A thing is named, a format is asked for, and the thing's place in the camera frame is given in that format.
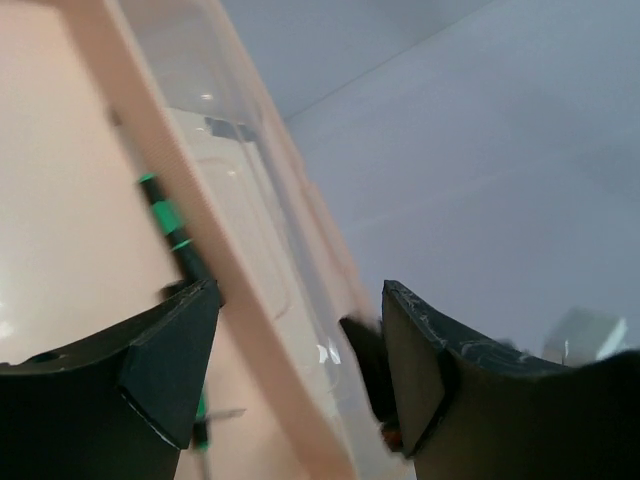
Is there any small precision screwdriver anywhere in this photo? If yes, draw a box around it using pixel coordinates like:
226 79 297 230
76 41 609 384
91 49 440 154
138 173 212 282
190 389 246 480

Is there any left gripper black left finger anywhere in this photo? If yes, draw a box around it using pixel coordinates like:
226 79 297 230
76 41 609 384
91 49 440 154
1 280 220 479

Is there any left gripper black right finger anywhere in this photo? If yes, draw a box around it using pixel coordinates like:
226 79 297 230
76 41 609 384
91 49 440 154
382 280 639 479

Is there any small precision screwdriver front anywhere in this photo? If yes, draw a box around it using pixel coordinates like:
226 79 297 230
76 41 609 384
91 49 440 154
138 173 212 282

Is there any pink plastic toolbox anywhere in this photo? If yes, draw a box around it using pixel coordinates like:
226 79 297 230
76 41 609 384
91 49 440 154
1 1 410 479

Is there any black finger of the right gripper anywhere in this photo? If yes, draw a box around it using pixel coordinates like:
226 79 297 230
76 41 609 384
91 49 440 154
339 315 400 453

